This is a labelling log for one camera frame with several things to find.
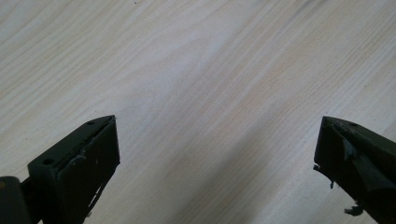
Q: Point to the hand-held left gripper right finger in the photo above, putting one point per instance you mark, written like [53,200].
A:
[355,158]

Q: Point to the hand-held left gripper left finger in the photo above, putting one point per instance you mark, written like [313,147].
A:
[74,174]

